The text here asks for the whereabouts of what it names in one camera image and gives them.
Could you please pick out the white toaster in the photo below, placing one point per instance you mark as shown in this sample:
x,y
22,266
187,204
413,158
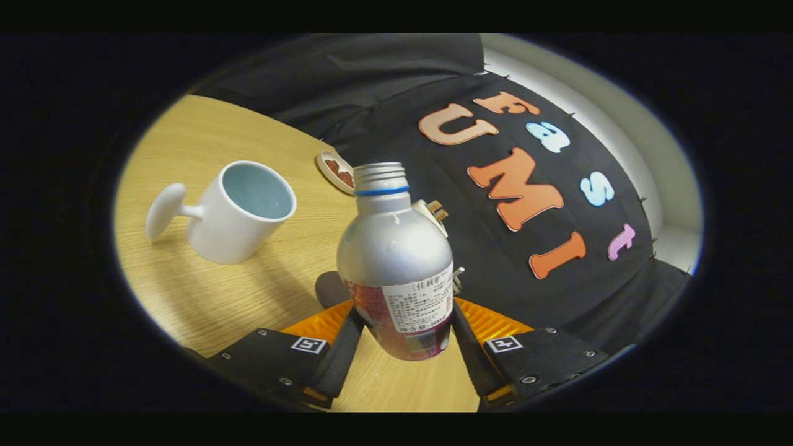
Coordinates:
x,y
432,218

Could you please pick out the brown toast slice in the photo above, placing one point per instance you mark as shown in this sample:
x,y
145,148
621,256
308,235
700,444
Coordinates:
x,y
439,210

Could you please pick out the wooden table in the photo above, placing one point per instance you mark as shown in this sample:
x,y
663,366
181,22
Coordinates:
x,y
248,310

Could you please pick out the white cup blue inside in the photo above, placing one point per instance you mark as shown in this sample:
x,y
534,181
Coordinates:
x,y
223,229

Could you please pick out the silver juice bottle red label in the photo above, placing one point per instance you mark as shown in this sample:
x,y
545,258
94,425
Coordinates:
x,y
393,254

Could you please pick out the white plate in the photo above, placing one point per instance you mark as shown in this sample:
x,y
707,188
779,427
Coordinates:
x,y
328,176

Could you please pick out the dark round coaster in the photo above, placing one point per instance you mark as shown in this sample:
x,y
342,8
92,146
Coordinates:
x,y
331,288

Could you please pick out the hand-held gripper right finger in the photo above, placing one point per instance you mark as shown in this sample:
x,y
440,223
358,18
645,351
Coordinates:
x,y
474,365

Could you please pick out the red food pieces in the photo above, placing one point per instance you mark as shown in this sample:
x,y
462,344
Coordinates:
x,y
341,174

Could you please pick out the black backdrop cloth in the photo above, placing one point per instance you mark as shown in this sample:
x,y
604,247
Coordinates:
x,y
495,272

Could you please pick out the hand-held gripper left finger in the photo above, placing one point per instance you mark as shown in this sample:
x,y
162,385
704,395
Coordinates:
x,y
344,359

